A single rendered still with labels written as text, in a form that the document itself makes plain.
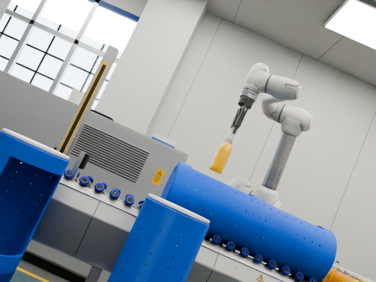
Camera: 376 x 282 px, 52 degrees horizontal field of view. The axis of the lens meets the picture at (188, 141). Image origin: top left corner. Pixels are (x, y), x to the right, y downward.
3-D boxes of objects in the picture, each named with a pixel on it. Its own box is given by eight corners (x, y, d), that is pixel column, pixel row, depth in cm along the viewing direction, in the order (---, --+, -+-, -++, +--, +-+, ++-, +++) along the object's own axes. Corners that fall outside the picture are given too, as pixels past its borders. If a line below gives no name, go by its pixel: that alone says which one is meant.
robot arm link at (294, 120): (247, 210, 267) (277, 224, 258) (240, 213, 253) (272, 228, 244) (287, 104, 260) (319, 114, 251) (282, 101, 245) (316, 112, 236)
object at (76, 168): (69, 179, 190) (83, 151, 192) (77, 183, 191) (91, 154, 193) (66, 180, 180) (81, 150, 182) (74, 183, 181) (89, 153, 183)
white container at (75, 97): (68, 103, 389) (74, 91, 391) (82, 110, 389) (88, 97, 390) (64, 100, 373) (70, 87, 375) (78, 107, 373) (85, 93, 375)
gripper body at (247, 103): (238, 98, 207) (231, 113, 205) (243, 94, 198) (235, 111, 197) (250, 104, 207) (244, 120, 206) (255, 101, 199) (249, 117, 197)
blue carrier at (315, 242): (153, 212, 203) (174, 163, 209) (298, 277, 212) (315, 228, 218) (158, 215, 175) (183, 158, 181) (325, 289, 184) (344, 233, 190)
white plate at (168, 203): (222, 227, 153) (221, 230, 153) (189, 210, 177) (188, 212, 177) (166, 202, 140) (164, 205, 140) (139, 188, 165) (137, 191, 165)
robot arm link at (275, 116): (265, 94, 251) (285, 100, 245) (269, 102, 267) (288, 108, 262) (257, 112, 250) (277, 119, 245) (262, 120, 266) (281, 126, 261)
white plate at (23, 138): (-13, 121, 147) (-14, 123, 147) (42, 146, 137) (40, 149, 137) (34, 140, 172) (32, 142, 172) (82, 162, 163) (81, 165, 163)
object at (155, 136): (150, 140, 381) (153, 133, 382) (172, 150, 384) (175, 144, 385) (151, 139, 369) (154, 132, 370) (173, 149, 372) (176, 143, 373)
